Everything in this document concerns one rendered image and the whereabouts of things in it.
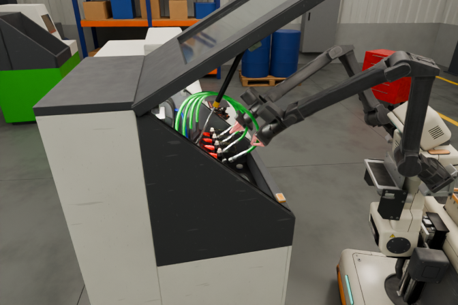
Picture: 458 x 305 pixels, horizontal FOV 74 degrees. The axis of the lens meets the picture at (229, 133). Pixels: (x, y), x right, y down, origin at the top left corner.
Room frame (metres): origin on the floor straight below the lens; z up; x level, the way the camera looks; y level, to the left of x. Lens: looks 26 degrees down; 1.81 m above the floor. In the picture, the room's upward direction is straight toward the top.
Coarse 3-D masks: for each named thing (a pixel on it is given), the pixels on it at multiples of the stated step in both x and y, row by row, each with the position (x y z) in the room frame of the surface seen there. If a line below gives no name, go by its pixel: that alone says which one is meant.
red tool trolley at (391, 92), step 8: (368, 56) 5.08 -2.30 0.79; (376, 56) 4.94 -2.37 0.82; (384, 56) 4.84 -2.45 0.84; (368, 64) 5.05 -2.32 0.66; (400, 80) 4.55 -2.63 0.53; (408, 80) 4.66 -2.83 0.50; (376, 88) 4.86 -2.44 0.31; (384, 88) 4.73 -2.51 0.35; (392, 88) 4.62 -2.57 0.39; (400, 88) 4.57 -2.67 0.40; (408, 88) 4.69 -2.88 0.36; (376, 96) 4.82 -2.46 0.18; (384, 96) 4.70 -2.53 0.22; (392, 96) 4.59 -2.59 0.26; (400, 96) 4.60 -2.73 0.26; (408, 96) 4.73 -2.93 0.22; (392, 104) 4.60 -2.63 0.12; (400, 104) 4.83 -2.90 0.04
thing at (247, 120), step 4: (236, 112) 1.29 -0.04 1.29; (240, 112) 1.29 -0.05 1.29; (244, 112) 1.28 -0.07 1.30; (252, 112) 1.25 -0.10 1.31; (236, 116) 1.25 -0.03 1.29; (240, 116) 1.25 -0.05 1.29; (244, 116) 1.26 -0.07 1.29; (248, 116) 1.25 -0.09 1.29; (256, 116) 1.25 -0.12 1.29; (244, 120) 1.25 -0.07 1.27; (248, 120) 1.25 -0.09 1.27; (248, 124) 1.25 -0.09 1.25; (252, 124) 1.30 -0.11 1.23; (252, 128) 1.25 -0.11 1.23
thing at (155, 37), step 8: (152, 32) 2.00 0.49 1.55; (160, 32) 2.00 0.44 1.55; (168, 32) 2.01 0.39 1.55; (176, 32) 2.01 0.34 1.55; (152, 40) 1.68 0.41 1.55; (160, 40) 1.68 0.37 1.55; (144, 48) 1.55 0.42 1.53; (152, 48) 1.56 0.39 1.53; (192, 88) 1.59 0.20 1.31; (200, 88) 1.61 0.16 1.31
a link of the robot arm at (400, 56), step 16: (416, 64) 0.90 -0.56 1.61; (432, 64) 0.93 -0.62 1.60; (416, 80) 0.91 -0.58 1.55; (432, 80) 0.90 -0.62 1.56; (416, 96) 0.92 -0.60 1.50; (416, 112) 0.92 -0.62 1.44; (416, 128) 0.93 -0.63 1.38; (400, 144) 0.98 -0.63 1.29; (416, 144) 0.93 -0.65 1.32; (416, 160) 0.91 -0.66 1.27
